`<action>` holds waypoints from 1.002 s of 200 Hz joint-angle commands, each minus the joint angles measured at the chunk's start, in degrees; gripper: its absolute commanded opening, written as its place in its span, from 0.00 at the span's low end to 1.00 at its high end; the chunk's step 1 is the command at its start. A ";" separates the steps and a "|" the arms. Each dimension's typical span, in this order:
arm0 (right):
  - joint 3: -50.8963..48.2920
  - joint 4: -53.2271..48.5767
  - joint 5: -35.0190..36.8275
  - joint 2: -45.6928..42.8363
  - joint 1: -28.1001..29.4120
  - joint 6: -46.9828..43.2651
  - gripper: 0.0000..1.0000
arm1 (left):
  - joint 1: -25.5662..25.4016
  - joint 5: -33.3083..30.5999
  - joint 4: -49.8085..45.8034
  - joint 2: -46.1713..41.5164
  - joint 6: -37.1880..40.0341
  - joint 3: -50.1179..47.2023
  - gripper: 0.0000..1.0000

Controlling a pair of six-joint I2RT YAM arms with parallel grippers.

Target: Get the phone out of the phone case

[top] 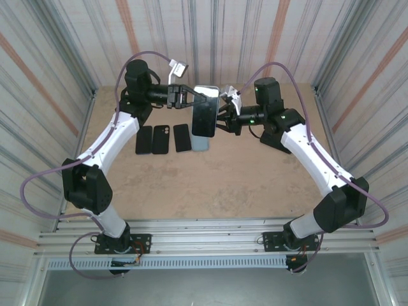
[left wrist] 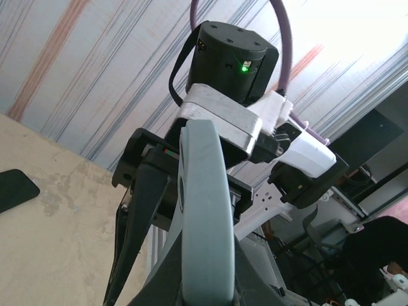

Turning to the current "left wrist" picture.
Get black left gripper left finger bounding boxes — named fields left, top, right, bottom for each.
left=127, top=228, right=186, bottom=306

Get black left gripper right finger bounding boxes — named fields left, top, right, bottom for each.
left=234, top=277, right=288, bottom=306

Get blue-grey phone case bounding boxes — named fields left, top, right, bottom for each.
left=177, top=119, right=238, bottom=306

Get black smartphone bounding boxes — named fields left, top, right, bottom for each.
left=0, top=168, right=41, bottom=215

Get person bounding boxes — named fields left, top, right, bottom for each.
left=333, top=215, right=408, bottom=306

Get person's hand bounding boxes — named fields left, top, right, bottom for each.
left=386, top=261, right=408, bottom=277

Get black monitor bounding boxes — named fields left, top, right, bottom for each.
left=330, top=103, right=408, bottom=184

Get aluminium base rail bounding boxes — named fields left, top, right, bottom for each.
left=148, top=222, right=175, bottom=275

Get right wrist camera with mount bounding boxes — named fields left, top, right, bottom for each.
left=177, top=83, right=296, bottom=163

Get thin black gripper wire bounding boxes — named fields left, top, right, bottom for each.
left=168, top=30, right=200, bottom=109

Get aluminium frame post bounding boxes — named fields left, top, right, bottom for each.
left=314, top=71, right=408, bottom=143

